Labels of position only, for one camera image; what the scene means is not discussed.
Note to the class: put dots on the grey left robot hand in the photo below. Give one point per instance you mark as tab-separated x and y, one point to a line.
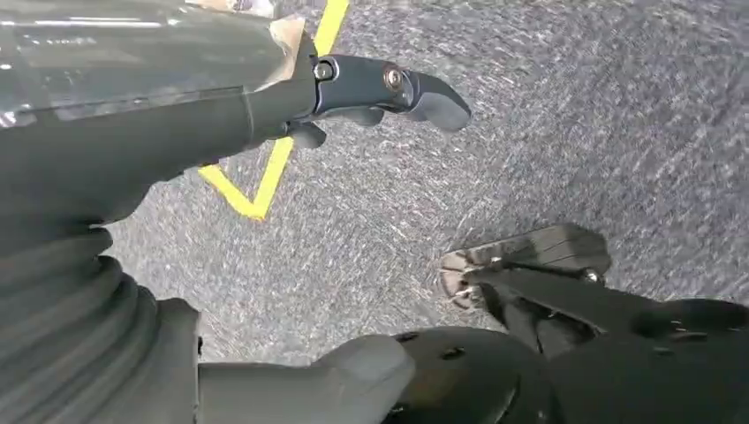
146	129

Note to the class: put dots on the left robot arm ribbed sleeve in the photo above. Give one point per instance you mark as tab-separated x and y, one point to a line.
64	339

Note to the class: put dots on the yellow floor tape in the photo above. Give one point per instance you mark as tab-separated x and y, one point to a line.
266	187

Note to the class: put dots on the robot's black left leg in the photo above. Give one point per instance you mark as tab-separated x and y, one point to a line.
643	374

